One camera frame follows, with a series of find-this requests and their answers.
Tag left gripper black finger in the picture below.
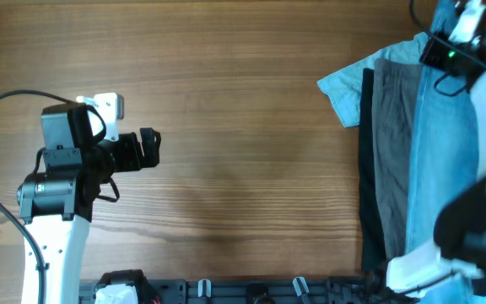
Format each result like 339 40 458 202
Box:
139 128 161 149
141 147 159 168

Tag light blue denim jeans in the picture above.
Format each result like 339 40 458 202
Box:
405 1 486 304

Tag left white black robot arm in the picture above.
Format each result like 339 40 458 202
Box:
17 103 161 303

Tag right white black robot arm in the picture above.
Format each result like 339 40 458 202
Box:
384 1 486 303

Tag grey shorts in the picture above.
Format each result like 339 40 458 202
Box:
371 59 422 259

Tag light blue t-shirt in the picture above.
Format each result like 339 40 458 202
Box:
317 32 429 128

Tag black garment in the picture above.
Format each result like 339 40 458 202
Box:
358 68 386 272

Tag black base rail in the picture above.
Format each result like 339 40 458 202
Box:
78 276 417 304

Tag left white rail clip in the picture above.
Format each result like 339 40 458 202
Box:
197 279 212 298

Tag white rail clip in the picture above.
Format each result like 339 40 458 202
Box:
197 279 212 298
292 276 310 297

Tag right white rail clip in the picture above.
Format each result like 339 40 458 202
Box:
292 276 310 297

